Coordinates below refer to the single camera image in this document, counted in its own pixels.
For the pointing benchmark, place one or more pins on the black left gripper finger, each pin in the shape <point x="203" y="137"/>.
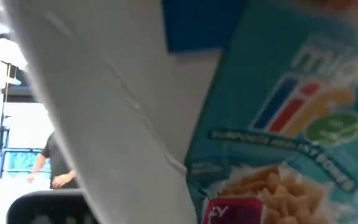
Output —
<point x="48" y="208"/>

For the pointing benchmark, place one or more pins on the blue framed panel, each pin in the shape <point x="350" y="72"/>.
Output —
<point x="20" y="161"/>

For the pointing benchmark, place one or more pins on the Life cereal box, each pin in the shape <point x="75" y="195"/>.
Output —
<point x="259" y="93"/>

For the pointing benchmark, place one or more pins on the person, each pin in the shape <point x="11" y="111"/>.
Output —
<point x="57" y="161"/>

